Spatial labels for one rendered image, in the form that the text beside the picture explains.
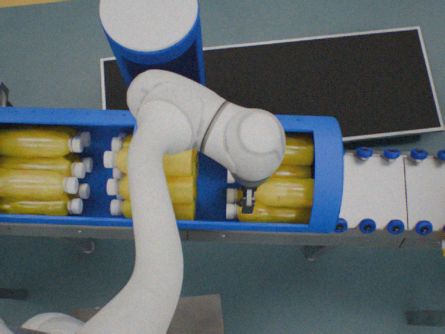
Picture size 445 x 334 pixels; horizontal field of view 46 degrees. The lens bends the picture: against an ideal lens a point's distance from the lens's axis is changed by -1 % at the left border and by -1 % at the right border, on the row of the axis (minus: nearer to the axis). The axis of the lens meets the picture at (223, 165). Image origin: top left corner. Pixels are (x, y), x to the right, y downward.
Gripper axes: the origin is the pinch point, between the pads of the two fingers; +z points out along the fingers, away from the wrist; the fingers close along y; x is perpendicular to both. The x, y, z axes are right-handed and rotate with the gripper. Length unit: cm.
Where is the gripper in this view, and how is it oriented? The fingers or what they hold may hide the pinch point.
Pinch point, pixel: (246, 188)
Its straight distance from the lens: 123.4
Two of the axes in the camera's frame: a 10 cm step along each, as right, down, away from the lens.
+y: 0.4, -9.6, 2.6
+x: -10.0, -0.3, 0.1
